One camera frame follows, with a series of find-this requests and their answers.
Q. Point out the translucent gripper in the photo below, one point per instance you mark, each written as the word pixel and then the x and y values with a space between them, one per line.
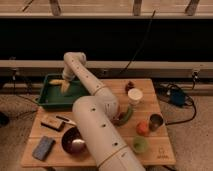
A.
pixel 67 76

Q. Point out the green plastic tray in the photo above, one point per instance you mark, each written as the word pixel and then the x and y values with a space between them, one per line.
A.
pixel 52 98

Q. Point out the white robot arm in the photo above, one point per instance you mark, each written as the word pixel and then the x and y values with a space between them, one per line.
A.
pixel 94 115

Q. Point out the purple bowl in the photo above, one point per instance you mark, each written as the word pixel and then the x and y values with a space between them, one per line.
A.
pixel 72 141

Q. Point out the wooden brush block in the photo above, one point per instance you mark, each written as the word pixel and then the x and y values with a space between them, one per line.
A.
pixel 52 123

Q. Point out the dark red small fruit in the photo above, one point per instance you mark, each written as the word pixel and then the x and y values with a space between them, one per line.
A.
pixel 129 86

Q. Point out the blue sponge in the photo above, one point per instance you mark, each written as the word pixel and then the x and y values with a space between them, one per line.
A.
pixel 43 148

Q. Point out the green cucumber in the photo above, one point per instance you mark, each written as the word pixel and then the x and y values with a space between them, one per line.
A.
pixel 124 116

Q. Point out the white cup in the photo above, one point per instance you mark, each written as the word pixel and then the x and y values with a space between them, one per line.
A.
pixel 135 96

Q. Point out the orange tomato toy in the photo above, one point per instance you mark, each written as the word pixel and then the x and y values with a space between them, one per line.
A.
pixel 142 128

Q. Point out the green small cup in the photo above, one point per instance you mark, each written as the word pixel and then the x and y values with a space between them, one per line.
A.
pixel 140 144

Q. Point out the blue power adapter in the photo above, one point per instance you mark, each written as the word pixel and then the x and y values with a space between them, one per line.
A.
pixel 177 98

